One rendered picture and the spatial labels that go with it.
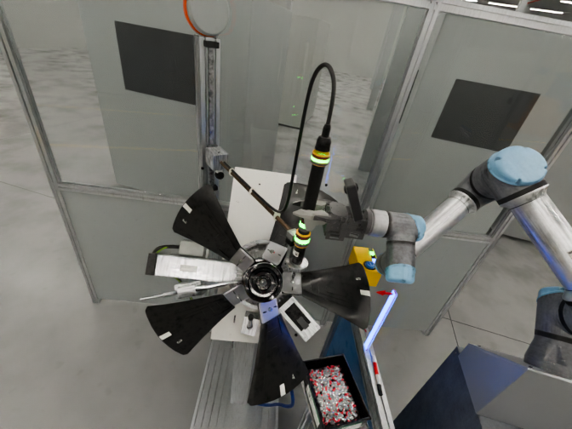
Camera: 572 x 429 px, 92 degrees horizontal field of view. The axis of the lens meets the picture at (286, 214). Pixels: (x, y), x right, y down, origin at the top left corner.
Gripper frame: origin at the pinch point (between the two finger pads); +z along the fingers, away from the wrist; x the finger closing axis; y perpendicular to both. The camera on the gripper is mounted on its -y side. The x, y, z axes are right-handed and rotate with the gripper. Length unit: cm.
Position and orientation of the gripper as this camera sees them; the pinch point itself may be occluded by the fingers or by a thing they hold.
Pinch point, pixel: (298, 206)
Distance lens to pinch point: 74.7
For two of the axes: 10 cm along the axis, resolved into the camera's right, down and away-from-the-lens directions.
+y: -1.5, 8.2, 5.5
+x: 0.1, -5.5, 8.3
